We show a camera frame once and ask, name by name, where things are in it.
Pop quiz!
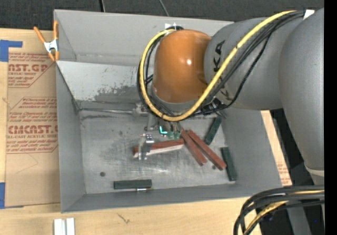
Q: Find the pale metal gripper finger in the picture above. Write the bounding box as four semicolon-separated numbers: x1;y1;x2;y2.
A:
144;133;155;160
137;135;147;161

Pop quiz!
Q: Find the red-brown block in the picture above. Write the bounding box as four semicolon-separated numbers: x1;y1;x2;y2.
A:
132;138;185;159
187;129;227;171
180;130;208;167

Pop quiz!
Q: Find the dark green flat block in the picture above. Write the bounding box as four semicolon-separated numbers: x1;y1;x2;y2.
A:
204;116;223;146
220;146;238;182
113;179;153;190

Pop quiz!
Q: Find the grey metal bin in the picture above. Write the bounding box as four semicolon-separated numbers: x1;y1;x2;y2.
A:
53;9;284;214

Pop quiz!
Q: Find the brown cardboard board red print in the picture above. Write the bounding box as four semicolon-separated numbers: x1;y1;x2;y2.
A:
0;27;293;210

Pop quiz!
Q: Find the black cylinder on white bracket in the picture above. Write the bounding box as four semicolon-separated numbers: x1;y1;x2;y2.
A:
201;98;227;120

